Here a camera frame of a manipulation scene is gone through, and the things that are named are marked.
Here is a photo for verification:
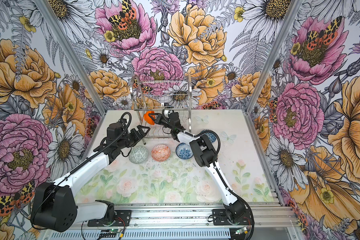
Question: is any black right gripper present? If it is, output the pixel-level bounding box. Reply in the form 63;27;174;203
148;112;175;129

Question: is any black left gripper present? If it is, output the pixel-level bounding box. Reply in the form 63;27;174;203
118;125;151;149

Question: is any steel two-tier dish rack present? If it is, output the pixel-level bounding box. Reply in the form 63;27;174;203
130;74;193;139

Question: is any plain orange bowl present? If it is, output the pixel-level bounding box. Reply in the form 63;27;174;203
144;111;155;126

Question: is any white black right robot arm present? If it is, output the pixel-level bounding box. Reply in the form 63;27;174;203
148;110;253;225

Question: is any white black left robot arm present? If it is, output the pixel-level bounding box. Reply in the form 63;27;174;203
30;118;150;233

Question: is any green patterned bowl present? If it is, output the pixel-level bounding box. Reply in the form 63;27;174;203
129;146;149;165

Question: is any orange patterned bowl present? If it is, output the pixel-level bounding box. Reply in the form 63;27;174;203
151;144;171;162

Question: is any blue floral bowl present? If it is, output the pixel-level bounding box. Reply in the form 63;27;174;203
176;143;194;160

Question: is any dark blue dotted bowl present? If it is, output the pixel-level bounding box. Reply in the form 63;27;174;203
202;130;217;143

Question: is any green circuit board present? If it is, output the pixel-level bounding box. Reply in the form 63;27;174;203
97;229;125;240

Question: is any white perforated vent strip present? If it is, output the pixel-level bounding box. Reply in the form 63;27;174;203
46;228;231;240

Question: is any left black corrugated cable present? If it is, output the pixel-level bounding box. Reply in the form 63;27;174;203
32;111;133;211

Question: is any black corrugated cable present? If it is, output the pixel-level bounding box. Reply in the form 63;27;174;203
32;111;133;211
161;109;255;240

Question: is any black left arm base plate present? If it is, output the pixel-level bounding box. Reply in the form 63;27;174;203
87;210;132;227

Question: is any right black corrugated cable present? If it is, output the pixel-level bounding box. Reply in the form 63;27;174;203
161;109;255;240

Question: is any aluminium mounting rail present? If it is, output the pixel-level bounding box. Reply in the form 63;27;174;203
71;202;299;229

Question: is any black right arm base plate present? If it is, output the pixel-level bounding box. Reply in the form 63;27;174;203
208;209;254;226

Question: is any left aluminium frame post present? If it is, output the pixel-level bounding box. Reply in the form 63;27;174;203
35;1;107;117

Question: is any aluminium frame post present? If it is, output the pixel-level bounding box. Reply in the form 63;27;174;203
245;0;304;114
35;1;107;117

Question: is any right aluminium frame post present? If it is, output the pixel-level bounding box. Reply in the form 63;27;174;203
245;0;304;114

